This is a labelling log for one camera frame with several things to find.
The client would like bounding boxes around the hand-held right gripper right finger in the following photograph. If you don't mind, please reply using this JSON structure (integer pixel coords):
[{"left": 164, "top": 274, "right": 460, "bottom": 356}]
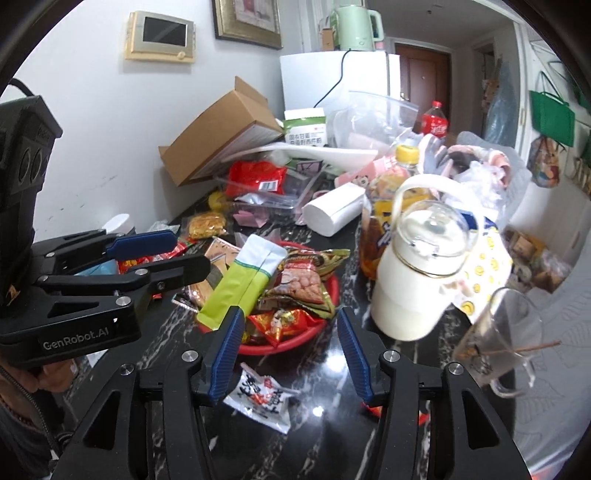
[{"left": 336, "top": 306, "right": 528, "bottom": 480}]

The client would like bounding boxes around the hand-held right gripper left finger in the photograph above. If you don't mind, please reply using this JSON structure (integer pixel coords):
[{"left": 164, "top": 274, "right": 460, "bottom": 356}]
[{"left": 51, "top": 306, "right": 246, "bottom": 480}]

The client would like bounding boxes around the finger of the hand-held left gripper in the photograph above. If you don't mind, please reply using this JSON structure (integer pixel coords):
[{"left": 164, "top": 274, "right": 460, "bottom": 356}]
[
  {"left": 38, "top": 254, "right": 212, "bottom": 321},
  {"left": 31, "top": 228, "right": 179, "bottom": 274}
]

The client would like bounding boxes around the white black snack packet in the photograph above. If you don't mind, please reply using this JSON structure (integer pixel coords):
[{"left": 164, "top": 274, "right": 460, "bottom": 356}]
[{"left": 223, "top": 362, "right": 302, "bottom": 435}]

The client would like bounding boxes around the red plastic basket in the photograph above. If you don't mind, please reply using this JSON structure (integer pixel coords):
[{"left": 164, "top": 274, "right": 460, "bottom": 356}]
[{"left": 198, "top": 240, "right": 342, "bottom": 356}]

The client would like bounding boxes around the lime green packet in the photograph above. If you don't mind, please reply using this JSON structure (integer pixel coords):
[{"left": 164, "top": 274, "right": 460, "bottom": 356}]
[{"left": 196, "top": 234, "right": 288, "bottom": 326}]

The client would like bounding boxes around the red cartoon packet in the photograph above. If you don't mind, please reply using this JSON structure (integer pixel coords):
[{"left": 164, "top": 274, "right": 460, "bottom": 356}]
[{"left": 247, "top": 308, "right": 328, "bottom": 348}]

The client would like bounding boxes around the nuts snack packet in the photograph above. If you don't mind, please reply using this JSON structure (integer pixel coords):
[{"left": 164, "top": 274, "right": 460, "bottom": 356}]
[{"left": 259, "top": 248, "right": 352, "bottom": 319}]

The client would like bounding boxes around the person's left forearm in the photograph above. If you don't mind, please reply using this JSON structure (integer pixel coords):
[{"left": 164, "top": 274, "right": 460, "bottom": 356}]
[{"left": 0, "top": 392, "right": 51, "bottom": 457}]

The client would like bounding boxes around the person's left hand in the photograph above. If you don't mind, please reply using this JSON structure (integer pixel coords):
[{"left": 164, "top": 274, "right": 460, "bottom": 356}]
[{"left": 0, "top": 359, "right": 77, "bottom": 398}]

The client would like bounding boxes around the long red packet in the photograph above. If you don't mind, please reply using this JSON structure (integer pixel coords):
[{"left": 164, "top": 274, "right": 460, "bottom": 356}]
[{"left": 152, "top": 240, "right": 194, "bottom": 261}]

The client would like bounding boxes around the blue can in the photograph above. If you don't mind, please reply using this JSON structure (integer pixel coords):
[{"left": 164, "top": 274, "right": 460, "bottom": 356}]
[{"left": 102, "top": 213, "right": 137, "bottom": 236}]

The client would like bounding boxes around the brown biscuit packet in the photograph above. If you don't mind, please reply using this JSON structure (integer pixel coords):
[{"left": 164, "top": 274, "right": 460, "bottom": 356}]
[{"left": 187, "top": 237, "right": 241, "bottom": 308}]

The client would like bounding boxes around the light blue container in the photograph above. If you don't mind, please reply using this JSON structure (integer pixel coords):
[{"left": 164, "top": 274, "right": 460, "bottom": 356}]
[{"left": 76, "top": 258, "right": 118, "bottom": 278}]

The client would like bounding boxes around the yellow corn snack bag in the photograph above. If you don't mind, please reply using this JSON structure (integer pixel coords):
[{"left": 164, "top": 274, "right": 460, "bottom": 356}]
[{"left": 185, "top": 211, "right": 229, "bottom": 241}]

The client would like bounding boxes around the small red packet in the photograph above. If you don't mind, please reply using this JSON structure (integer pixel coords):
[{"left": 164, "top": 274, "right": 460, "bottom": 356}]
[{"left": 360, "top": 401, "right": 432, "bottom": 428}]

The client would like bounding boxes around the pink packet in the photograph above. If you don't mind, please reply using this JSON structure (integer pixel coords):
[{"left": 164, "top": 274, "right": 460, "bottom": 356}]
[{"left": 232, "top": 208, "right": 269, "bottom": 228}]

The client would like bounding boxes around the clear plastic tray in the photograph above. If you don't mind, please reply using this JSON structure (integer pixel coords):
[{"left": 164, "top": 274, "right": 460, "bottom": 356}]
[{"left": 215, "top": 173, "right": 324, "bottom": 227}]

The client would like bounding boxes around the red snack bag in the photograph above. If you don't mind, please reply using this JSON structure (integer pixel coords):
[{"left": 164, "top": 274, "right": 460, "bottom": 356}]
[{"left": 225, "top": 160, "right": 288, "bottom": 197}]

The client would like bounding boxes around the cardboard box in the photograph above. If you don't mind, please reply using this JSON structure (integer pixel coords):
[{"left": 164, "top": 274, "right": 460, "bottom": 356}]
[{"left": 158, "top": 76, "right": 284, "bottom": 186}]

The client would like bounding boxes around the cartoon glass mug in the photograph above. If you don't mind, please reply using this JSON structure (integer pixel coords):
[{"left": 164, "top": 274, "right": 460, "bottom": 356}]
[{"left": 452, "top": 287, "right": 561, "bottom": 398}]

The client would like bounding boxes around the white tissue roll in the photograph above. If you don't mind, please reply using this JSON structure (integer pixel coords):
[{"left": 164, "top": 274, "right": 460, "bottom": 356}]
[{"left": 302, "top": 184, "right": 368, "bottom": 237}]

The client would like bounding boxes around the orange drink bottle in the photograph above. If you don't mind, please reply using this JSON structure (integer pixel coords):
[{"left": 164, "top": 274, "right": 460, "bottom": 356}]
[{"left": 359, "top": 144, "right": 437, "bottom": 282}]

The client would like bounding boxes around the smiley print cloth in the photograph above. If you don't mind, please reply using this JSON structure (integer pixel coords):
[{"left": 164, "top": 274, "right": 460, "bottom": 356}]
[{"left": 443, "top": 210, "right": 514, "bottom": 319}]

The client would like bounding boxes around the pink panda cup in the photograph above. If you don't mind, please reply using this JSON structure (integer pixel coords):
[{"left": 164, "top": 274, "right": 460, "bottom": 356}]
[{"left": 333, "top": 157, "right": 398, "bottom": 190}]

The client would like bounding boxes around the white paper sheet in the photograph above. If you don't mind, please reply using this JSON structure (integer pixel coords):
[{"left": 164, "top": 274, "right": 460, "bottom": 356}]
[{"left": 217, "top": 141, "right": 379, "bottom": 174}]

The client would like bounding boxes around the white green box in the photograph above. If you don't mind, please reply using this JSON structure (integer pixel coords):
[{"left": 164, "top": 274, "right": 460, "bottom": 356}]
[{"left": 283, "top": 107, "right": 328, "bottom": 147}]

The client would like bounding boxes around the white plastic bag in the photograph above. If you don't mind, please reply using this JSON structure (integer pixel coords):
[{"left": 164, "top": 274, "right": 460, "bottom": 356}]
[{"left": 452, "top": 130, "right": 532, "bottom": 222}]

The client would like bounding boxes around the grey glove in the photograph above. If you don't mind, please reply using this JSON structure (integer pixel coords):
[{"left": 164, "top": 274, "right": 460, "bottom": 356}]
[{"left": 418, "top": 134, "right": 451, "bottom": 178}]

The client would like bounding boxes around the clear plastic container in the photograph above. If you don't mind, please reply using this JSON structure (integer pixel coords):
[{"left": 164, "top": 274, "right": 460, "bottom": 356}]
[{"left": 330, "top": 90, "right": 421, "bottom": 151}]

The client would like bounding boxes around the framed picture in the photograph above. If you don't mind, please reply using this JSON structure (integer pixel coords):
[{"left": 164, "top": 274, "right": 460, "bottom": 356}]
[{"left": 211, "top": 0, "right": 283, "bottom": 51}]

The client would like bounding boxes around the cola bottle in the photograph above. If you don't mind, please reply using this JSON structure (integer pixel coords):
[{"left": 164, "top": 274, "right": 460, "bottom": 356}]
[{"left": 421, "top": 100, "right": 451, "bottom": 137}]

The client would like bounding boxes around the white fridge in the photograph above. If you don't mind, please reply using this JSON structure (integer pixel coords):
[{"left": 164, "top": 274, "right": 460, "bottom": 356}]
[{"left": 279, "top": 50, "right": 402, "bottom": 121}]

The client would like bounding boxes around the colourful hanging bag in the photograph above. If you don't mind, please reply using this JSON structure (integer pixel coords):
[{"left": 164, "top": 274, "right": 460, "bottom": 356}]
[{"left": 526, "top": 136, "right": 561, "bottom": 189}]

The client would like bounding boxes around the brown wooden door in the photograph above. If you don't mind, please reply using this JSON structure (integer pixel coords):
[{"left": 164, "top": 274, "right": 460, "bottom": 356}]
[{"left": 394, "top": 41, "right": 452, "bottom": 121}]

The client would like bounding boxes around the green electric kettle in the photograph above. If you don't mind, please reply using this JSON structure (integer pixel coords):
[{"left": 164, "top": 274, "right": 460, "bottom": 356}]
[{"left": 329, "top": 6, "right": 384, "bottom": 51}]

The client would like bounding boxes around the green tote bag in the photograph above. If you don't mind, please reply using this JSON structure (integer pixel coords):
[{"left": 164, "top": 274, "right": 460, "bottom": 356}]
[{"left": 529, "top": 90, "right": 577, "bottom": 148}]

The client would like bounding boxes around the white jug with handle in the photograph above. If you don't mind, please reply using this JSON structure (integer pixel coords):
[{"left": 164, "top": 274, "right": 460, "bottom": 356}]
[{"left": 369, "top": 173, "right": 485, "bottom": 342}]

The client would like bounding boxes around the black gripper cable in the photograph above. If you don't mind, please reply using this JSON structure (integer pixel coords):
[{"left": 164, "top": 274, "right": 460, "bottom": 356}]
[{"left": 7, "top": 78, "right": 38, "bottom": 99}]

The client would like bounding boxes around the beige wall intercom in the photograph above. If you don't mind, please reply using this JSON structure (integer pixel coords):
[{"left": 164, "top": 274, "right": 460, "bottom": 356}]
[{"left": 122, "top": 10, "right": 197, "bottom": 63}]

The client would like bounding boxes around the black kettle cable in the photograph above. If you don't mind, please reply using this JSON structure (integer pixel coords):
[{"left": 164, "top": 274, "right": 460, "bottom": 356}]
[{"left": 314, "top": 48, "right": 352, "bottom": 109}]

